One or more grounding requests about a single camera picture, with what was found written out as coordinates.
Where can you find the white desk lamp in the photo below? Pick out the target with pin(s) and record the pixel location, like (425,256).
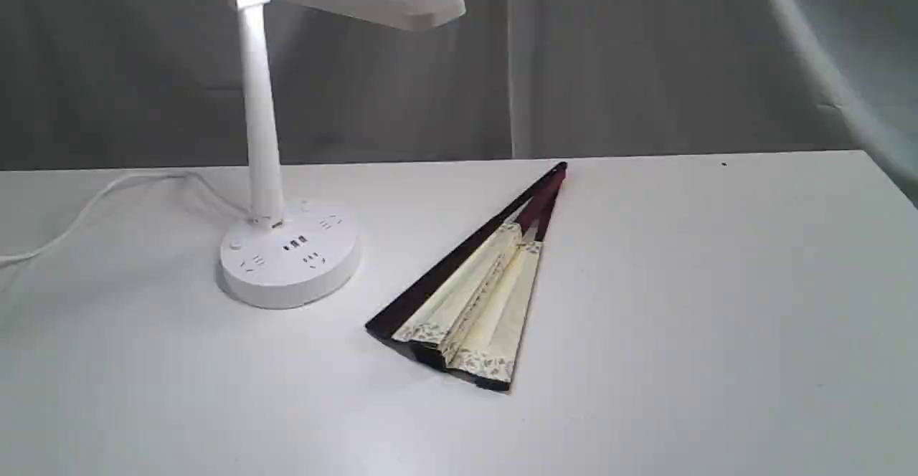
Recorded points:
(286,253)

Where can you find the grey backdrop curtain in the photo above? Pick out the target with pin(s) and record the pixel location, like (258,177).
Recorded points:
(155,83)

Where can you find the folding paper fan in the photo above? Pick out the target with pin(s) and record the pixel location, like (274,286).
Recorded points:
(467,314)

